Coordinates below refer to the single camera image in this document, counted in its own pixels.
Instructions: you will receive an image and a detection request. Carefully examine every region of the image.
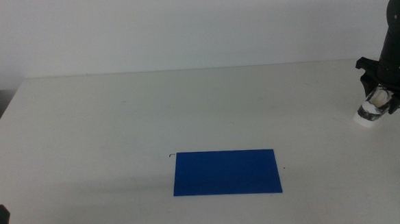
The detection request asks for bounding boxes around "white and black shoe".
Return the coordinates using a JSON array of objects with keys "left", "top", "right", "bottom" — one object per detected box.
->
[{"left": 351, "top": 85, "right": 396, "bottom": 129}]

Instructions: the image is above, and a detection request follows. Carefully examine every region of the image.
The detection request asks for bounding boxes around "blue rectangular mat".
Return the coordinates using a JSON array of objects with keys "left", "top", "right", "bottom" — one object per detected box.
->
[{"left": 171, "top": 147, "right": 283, "bottom": 199}]

